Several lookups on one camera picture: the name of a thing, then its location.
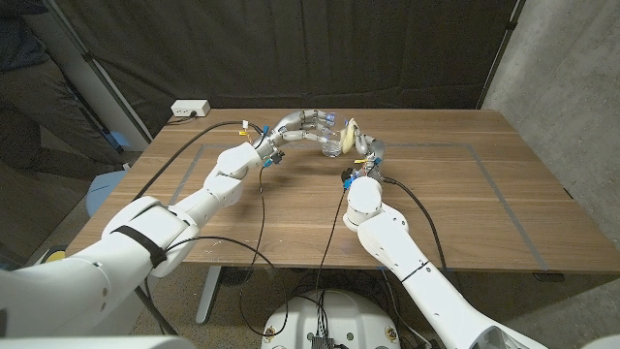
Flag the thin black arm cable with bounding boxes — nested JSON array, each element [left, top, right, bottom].
[[164, 163, 290, 338], [314, 187, 348, 340]]

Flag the pale yellow sponge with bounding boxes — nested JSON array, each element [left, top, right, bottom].
[[338, 117, 359, 155]]

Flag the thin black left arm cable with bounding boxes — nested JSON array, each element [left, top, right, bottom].
[[164, 163, 290, 338]]

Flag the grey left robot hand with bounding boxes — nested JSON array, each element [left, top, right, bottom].
[[254, 109, 340, 164]]

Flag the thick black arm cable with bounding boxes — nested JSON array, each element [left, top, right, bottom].
[[131, 119, 266, 336], [383, 176, 450, 272]]

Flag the clear glass cup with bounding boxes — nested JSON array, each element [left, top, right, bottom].
[[320, 115, 351, 159]]

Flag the yellow and black floor object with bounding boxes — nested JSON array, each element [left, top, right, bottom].
[[38, 244, 69, 266]]

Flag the person in dark clothes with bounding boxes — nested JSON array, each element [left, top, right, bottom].
[[0, 0, 127, 180]]

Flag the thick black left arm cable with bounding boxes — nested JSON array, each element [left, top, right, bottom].
[[131, 119, 266, 336]]

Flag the black backdrop stand pole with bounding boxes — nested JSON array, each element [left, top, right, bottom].
[[477, 0, 527, 111], [41, 0, 154, 143]]

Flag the white power strip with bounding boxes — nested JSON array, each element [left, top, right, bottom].
[[170, 99, 212, 118]]

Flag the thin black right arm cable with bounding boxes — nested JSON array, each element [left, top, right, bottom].
[[314, 187, 348, 340]]

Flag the white table leg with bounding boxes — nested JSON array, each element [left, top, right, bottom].
[[195, 265, 223, 325]]

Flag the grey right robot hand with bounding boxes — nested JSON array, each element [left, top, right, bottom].
[[341, 120, 388, 188]]

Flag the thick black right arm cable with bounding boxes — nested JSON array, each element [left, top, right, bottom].
[[383, 176, 450, 272]]

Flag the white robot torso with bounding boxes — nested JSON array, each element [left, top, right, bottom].
[[261, 289, 402, 349]]

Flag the black backdrop curtain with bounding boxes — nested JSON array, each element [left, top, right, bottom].
[[52, 0, 527, 140]]

